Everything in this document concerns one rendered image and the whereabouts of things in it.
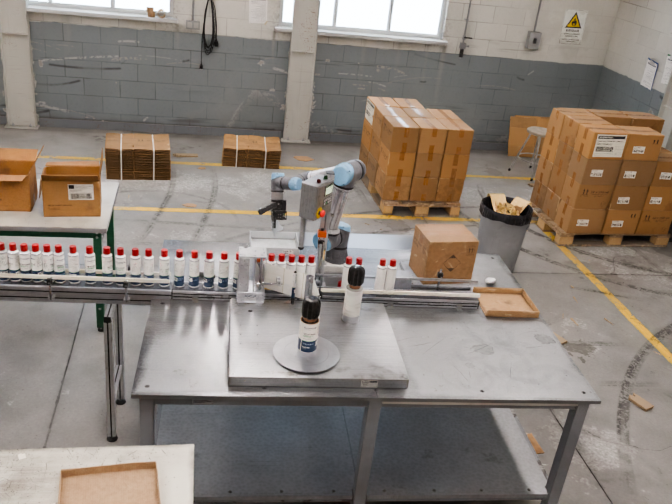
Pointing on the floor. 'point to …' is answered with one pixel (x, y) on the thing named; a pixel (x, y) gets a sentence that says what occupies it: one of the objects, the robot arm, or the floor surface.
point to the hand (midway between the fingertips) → (273, 233)
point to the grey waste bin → (501, 240)
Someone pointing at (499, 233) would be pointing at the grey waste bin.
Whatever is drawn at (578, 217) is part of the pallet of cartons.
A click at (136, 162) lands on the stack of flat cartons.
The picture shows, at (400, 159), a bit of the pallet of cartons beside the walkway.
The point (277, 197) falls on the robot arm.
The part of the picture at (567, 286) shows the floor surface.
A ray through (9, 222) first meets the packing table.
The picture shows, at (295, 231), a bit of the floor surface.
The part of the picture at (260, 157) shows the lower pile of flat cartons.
